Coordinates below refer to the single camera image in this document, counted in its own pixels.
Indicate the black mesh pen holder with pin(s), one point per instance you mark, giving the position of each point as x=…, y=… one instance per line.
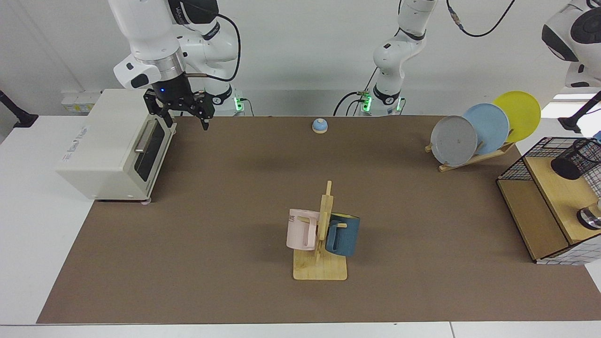
x=570, y=166

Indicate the pale toaster oven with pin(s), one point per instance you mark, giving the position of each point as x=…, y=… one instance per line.
x=108, y=141

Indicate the small blue round bell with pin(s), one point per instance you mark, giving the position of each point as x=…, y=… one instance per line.
x=319, y=126

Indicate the pink cup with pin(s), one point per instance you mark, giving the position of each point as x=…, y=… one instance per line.
x=296, y=230

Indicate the brown table cloth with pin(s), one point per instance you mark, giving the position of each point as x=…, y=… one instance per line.
x=188, y=281

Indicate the dark blue cup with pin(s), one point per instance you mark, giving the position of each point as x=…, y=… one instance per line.
x=347, y=234

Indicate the wooden cup stand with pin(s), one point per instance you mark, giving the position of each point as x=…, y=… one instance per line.
x=319, y=270

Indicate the grey plate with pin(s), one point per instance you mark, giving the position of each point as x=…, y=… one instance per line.
x=453, y=141

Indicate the wooden plate rack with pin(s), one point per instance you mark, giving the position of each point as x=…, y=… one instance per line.
x=469, y=161

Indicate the light blue plate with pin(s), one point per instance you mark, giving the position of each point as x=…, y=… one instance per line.
x=490, y=124

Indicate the yellow plate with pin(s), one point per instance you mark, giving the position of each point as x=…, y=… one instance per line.
x=521, y=112

